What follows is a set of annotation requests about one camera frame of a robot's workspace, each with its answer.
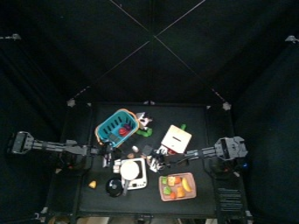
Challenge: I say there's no white round plate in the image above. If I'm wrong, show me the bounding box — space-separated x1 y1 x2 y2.
119 160 142 181

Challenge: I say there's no white toy stove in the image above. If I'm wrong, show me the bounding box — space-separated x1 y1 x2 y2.
119 157 148 191

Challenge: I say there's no beige wooden box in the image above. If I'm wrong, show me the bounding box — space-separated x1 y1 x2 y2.
160 124 194 155

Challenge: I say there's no teal basket with orange rim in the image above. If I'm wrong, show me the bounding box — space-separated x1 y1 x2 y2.
95 108 142 149

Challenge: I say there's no yellow toy banana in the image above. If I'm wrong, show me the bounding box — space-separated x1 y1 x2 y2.
182 177 194 193

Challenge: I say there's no green toy vegetable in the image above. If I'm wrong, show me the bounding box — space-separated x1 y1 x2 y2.
135 128 155 138

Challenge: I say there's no orange toy food piece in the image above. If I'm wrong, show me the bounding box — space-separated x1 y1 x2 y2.
175 186 187 199

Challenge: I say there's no pink tray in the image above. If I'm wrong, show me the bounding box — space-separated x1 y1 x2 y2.
158 171 199 202

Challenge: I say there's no black and white toy figure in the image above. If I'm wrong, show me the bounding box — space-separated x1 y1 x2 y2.
135 111 155 128

